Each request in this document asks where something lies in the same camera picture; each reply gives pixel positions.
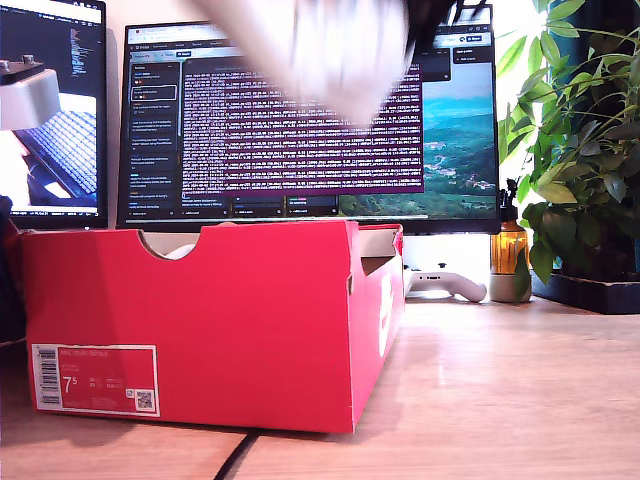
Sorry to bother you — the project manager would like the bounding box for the red cardboard shoebox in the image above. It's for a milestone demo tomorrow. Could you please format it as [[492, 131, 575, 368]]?
[[20, 219, 406, 435]]

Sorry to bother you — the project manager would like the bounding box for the red shoebox lid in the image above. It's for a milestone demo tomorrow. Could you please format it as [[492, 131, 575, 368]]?
[[5, 218, 25, 281]]

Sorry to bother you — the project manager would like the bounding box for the dark teal curtain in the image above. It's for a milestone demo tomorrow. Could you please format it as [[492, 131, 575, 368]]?
[[549, 0, 640, 76]]

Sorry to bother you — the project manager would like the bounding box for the large black computer monitor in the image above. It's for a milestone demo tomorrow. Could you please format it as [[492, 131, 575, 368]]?
[[116, 4, 502, 235]]

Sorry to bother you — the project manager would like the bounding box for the green leafy houseplant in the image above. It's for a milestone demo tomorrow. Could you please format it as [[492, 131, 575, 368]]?
[[497, 0, 640, 286]]

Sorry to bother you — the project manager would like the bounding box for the amber pump bottle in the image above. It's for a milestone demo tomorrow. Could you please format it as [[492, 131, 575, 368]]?
[[489, 177, 533, 305]]

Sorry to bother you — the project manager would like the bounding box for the white game controller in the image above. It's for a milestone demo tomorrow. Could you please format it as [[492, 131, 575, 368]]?
[[404, 262, 488, 304]]

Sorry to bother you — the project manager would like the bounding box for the small black computer monitor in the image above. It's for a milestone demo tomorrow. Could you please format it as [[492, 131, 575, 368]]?
[[0, 0, 109, 231]]

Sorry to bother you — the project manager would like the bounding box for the black cable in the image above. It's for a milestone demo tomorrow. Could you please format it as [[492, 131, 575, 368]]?
[[212, 430, 259, 480]]

